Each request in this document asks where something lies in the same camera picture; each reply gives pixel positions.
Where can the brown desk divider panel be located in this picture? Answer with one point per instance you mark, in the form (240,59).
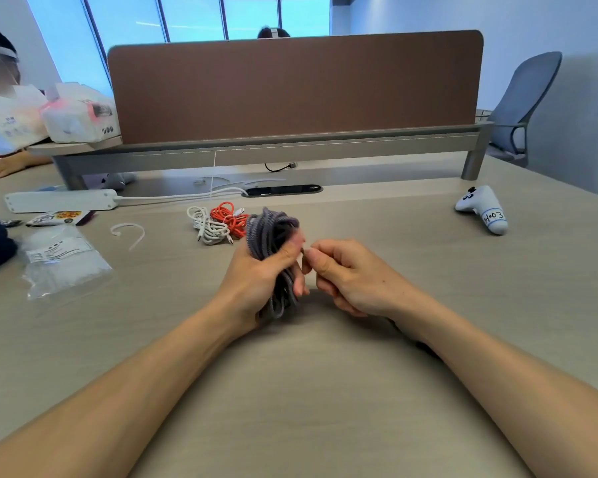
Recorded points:
(294,87)

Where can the white tissue pack pink label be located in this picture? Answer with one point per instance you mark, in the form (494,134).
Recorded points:
(77,116)

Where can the small purple candy wrapper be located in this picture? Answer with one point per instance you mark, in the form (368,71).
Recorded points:
(11,223)

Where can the grey metal desk shelf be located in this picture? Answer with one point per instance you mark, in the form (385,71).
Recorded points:
(279,153)

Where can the person's left forearm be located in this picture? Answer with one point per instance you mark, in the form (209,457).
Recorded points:
(109,408)

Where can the white printed snack packet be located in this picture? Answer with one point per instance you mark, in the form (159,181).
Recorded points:
(60,218)

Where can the round beige shelf board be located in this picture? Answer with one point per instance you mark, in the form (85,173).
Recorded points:
(65,147)

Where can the person's left hand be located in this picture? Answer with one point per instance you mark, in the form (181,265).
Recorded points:
(249,288)

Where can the grey office chair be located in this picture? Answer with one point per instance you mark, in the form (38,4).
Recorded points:
(523,89)

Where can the person's right hand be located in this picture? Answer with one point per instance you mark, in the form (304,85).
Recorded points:
(364,283)

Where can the person's right forearm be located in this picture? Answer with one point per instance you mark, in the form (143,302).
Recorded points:
(518,398)

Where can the small white rounded object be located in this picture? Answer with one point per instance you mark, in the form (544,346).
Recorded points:
(115,181)

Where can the white labelled hand controller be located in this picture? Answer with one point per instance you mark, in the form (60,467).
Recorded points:
(484,209)

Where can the large glass window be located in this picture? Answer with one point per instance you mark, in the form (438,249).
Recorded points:
(119,24)

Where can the white power strip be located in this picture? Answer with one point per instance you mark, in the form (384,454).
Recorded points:
(60,201)

